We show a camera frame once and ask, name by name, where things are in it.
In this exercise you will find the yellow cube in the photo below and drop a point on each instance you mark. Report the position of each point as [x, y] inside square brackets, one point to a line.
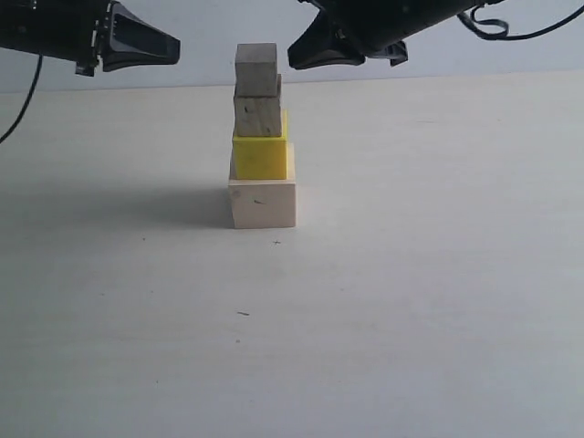
[262, 158]

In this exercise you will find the large pale wooden cube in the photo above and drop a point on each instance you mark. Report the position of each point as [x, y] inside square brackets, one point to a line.
[262, 204]

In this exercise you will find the small pale wooden cube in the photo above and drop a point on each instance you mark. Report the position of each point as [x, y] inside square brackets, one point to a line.
[256, 69]

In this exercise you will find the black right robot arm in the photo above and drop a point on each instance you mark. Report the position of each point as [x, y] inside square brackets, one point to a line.
[427, 13]

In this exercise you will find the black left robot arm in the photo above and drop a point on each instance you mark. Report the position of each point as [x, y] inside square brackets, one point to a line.
[24, 27]

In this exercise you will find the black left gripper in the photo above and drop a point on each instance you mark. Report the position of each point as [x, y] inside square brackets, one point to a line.
[125, 40]

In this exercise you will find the medium grainy wooden cube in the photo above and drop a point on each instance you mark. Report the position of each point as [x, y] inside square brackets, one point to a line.
[258, 116]

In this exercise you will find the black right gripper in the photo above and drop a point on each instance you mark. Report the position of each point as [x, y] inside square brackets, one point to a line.
[347, 32]

